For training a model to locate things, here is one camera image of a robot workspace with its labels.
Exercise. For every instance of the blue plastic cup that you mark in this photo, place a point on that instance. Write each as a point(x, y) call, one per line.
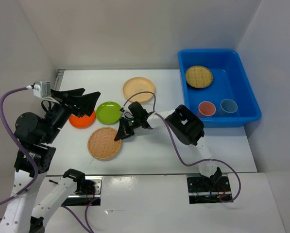
point(228, 108)

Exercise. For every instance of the aluminium table edge rail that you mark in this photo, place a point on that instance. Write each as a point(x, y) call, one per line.
point(58, 79)

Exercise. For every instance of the orange plastic plate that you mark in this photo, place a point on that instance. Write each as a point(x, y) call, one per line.
point(82, 122)

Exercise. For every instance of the pink plastic cup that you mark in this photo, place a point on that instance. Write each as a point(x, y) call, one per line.
point(206, 109)

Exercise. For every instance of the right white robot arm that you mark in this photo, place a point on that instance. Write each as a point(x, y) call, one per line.
point(182, 123)

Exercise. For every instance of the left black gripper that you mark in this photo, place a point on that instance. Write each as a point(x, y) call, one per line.
point(69, 98)

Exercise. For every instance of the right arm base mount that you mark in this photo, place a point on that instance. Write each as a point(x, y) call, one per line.
point(201, 192)

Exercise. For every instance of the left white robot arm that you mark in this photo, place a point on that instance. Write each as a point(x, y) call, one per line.
point(34, 135)

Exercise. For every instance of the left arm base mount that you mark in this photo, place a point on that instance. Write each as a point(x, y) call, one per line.
point(86, 191)

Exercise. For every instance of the green plastic plate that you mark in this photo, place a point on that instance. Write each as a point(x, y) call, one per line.
point(108, 113)

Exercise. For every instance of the blue plastic bin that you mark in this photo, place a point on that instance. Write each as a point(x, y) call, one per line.
point(229, 82)

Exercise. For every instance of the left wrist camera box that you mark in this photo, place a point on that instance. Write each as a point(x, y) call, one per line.
point(42, 89)

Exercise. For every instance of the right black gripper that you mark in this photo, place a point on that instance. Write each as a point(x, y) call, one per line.
point(124, 131)

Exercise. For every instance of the green-rimmed bamboo tray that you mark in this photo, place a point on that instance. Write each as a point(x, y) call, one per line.
point(198, 77)

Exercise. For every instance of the brown woven bamboo tray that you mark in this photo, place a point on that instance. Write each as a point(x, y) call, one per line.
point(102, 145)

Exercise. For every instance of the beige plastic plate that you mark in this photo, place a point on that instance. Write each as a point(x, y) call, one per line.
point(137, 85)

